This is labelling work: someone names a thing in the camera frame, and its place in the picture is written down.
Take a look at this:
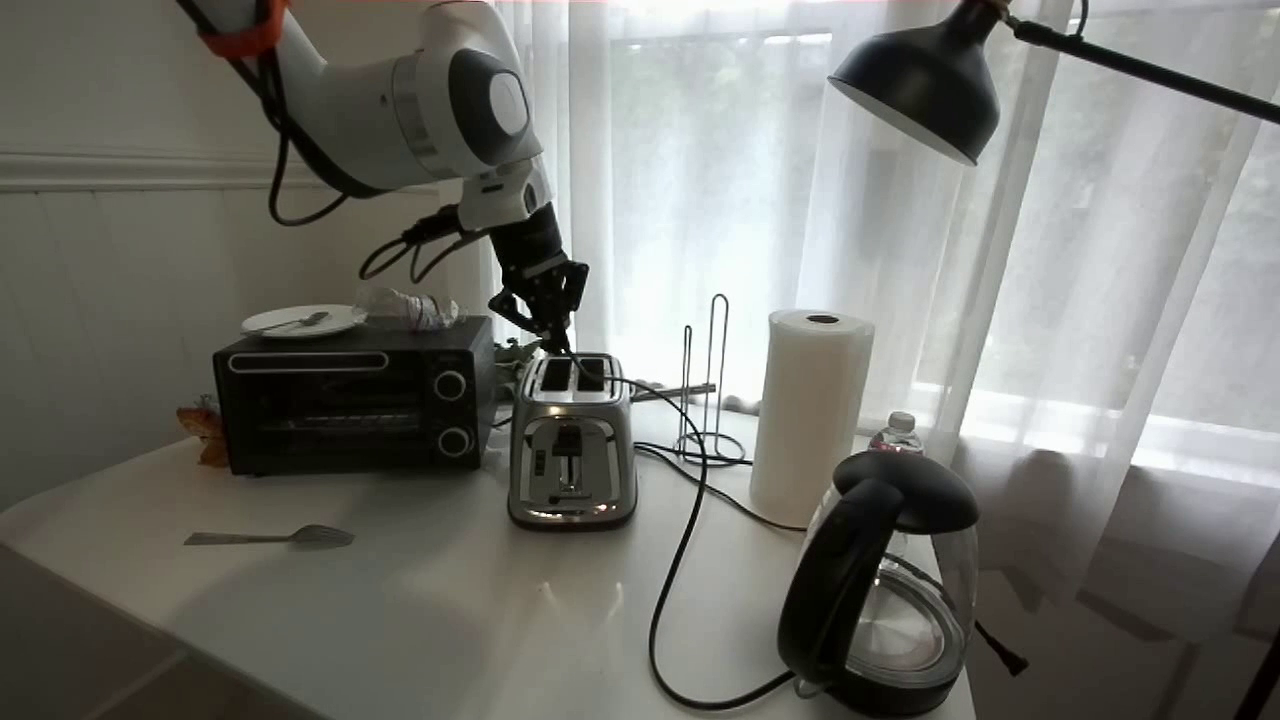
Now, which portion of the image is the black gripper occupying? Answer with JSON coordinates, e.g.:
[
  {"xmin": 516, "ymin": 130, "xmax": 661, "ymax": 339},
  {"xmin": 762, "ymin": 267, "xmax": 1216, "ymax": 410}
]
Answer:
[{"xmin": 482, "ymin": 198, "xmax": 591, "ymax": 359}]

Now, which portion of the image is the black kettle power cable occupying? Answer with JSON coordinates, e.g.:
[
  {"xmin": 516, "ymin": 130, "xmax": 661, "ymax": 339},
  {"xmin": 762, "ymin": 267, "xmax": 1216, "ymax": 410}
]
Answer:
[{"xmin": 546, "ymin": 339, "xmax": 801, "ymax": 716}]

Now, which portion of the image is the black glass electric kettle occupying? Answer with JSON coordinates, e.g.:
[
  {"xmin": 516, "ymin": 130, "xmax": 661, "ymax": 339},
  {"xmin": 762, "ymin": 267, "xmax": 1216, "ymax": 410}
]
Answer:
[{"xmin": 770, "ymin": 448, "xmax": 1032, "ymax": 720}]

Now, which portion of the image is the silver two-slot toaster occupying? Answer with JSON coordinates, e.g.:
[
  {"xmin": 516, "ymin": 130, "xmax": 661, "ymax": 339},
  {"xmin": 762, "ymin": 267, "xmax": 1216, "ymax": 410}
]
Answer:
[{"xmin": 504, "ymin": 346, "xmax": 642, "ymax": 534}]

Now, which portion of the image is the crumpled white tissue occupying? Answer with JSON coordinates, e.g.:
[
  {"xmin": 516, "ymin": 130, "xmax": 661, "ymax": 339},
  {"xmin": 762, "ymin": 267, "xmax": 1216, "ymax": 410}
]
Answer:
[{"xmin": 374, "ymin": 284, "xmax": 463, "ymax": 339}]

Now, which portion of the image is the black toaster oven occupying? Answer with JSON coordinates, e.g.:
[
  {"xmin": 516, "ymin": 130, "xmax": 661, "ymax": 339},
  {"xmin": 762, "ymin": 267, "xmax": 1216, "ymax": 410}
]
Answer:
[{"xmin": 207, "ymin": 311, "xmax": 499, "ymax": 481}]

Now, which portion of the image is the white round plate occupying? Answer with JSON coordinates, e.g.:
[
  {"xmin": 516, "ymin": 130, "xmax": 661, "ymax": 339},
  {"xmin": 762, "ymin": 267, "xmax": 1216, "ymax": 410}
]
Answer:
[{"xmin": 236, "ymin": 298, "xmax": 373, "ymax": 345}]

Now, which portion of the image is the white paper towel roll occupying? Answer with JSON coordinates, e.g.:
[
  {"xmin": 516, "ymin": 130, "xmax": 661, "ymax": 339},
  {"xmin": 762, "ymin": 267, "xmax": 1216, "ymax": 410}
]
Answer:
[{"xmin": 743, "ymin": 304, "xmax": 881, "ymax": 530}]

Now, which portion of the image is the silver metal fork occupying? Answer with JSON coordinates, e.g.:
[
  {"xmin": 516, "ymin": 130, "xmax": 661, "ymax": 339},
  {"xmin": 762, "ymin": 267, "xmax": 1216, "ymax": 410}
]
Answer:
[{"xmin": 185, "ymin": 521, "xmax": 358, "ymax": 556}]

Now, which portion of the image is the orange snack bag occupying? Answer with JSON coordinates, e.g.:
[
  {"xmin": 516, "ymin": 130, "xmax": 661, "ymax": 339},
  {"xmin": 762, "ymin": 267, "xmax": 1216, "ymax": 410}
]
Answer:
[{"xmin": 170, "ymin": 395, "xmax": 236, "ymax": 476}]

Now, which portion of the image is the black desk lamp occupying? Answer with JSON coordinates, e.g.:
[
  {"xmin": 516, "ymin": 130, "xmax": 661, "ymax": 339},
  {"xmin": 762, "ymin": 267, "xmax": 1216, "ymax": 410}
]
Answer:
[{"xmin": 822, "ymin": 0, "xmax": 1280, "ymax": 170}]

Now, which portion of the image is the white sheer curtain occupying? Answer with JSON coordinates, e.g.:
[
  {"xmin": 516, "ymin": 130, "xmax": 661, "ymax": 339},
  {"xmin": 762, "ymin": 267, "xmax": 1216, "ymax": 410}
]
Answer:
[{"xmin": 492, "ymin": 0, "xmax": 1280, "ymax": 720}]

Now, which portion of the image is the wire paper towel holder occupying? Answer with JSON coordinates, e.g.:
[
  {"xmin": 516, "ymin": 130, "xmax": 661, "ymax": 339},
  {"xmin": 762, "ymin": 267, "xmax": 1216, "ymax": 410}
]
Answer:
[{"xmin": 675, "ymin": 289, "xmax": 761, "ymax": 470}]

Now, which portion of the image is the black toaster cable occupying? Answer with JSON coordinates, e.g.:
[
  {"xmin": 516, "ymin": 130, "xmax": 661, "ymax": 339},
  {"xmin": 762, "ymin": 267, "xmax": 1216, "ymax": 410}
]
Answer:
[{"xmin": 629, "ymin": 419, "xmax": 810, "ymax": 540}]

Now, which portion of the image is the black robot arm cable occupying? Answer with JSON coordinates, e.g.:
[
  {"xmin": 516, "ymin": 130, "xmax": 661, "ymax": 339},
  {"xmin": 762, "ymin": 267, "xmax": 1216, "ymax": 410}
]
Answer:
[{"xmin": 261, "ymin": 47, "xmax": 486, "ymax": 289}]

